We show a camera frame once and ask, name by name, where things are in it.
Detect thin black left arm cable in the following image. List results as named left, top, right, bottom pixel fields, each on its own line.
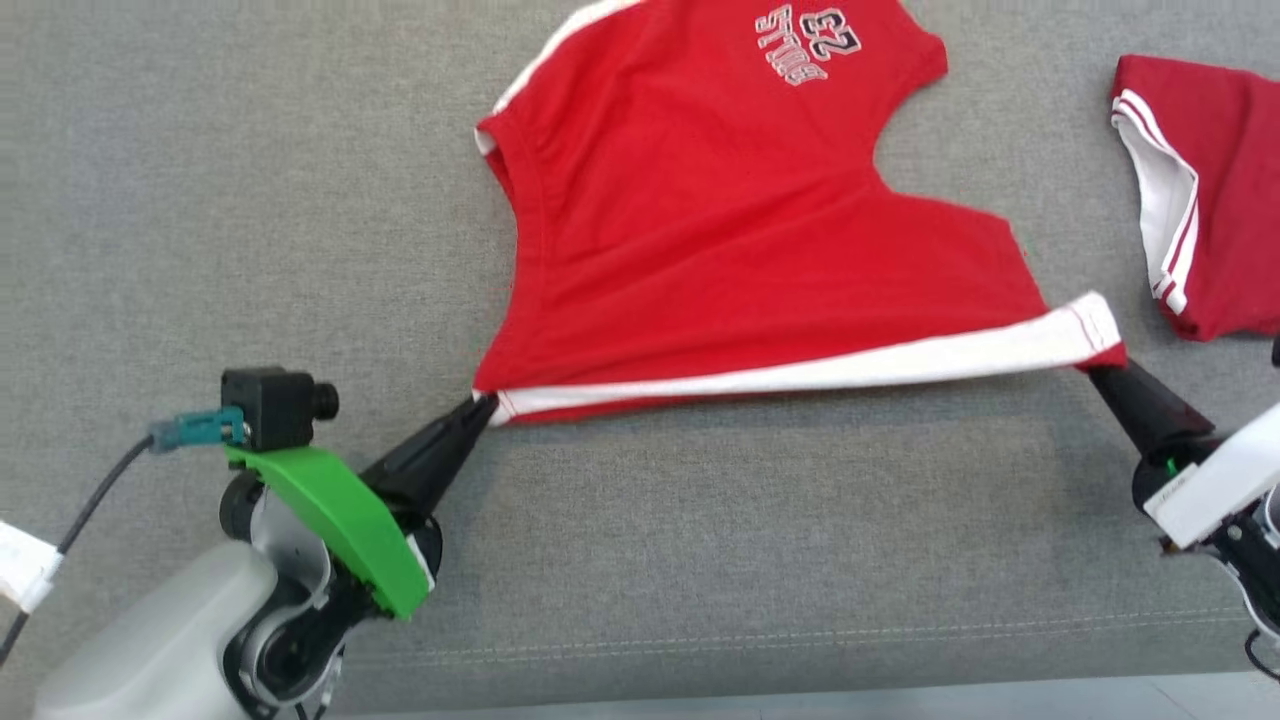
left=0, top=435, right=161, bottom=666

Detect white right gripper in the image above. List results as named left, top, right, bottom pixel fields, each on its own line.
left=1087, top=359, right=1280, bottom=551

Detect red basketball shorts white hem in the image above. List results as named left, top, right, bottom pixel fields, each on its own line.
left=472, top=0, right=1129, bottom=428

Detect teal left camera connector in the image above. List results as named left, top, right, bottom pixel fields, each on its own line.
left=150, top=407, right=246, bottom=453

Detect white cable label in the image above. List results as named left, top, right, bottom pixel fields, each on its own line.
left=0, top=520, right=63, bottom=613

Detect red basketball jersey white sleeves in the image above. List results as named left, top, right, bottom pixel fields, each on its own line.
left=1110, top=55, right=1280, bottom=343

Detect grey fabric sofa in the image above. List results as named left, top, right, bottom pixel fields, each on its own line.
left=0, top=0, right=1280, bottom=716

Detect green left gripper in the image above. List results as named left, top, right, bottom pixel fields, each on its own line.
left=225, top=395, right=500, bottom=621

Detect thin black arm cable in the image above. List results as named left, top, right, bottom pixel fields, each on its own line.
left=1245, top=630, right=1280, bottom=683
left=0, top=435, right=161, bottom=666

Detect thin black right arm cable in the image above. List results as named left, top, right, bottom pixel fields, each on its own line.
left=1245, top=630, right=1280, bottom=683

